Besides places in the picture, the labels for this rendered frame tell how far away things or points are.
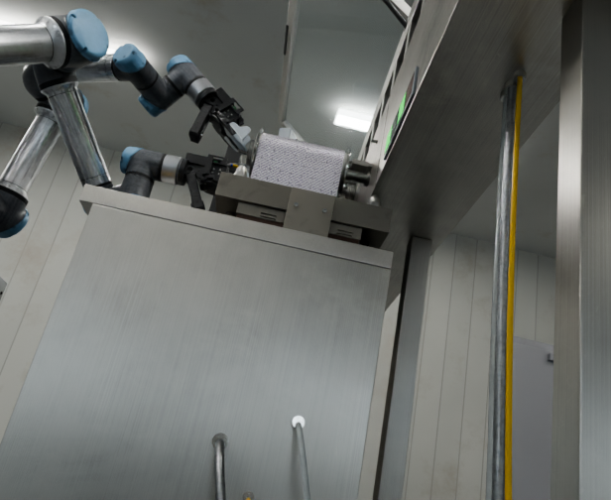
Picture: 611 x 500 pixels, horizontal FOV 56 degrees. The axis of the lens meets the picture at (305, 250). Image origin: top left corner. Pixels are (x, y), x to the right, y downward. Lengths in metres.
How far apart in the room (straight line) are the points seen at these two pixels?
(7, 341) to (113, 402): 4.40
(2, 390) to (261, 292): 4.41
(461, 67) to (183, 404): 0.79
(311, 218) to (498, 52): 0.50
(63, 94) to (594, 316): 1.32
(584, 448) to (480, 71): 0.68
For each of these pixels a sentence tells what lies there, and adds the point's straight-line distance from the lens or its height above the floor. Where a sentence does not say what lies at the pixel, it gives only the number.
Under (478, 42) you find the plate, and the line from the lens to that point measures 1.06.
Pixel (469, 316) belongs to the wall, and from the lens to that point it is 5.80.
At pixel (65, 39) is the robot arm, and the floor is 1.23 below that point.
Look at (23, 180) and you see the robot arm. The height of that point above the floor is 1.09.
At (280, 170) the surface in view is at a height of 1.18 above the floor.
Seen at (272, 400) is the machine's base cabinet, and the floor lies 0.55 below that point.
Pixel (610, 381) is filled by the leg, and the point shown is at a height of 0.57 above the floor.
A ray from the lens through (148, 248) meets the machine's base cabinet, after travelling 1.19.
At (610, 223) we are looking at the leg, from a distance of 0.78.
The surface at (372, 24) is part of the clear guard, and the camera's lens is 1.92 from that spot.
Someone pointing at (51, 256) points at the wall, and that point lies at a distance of 5.64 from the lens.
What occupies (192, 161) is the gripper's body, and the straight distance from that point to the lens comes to 1.56.
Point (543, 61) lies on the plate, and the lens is 1.09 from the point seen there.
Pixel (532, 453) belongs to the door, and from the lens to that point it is 5.77.
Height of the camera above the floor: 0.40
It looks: 23 degrees up
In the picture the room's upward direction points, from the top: 12 degrees clockwise
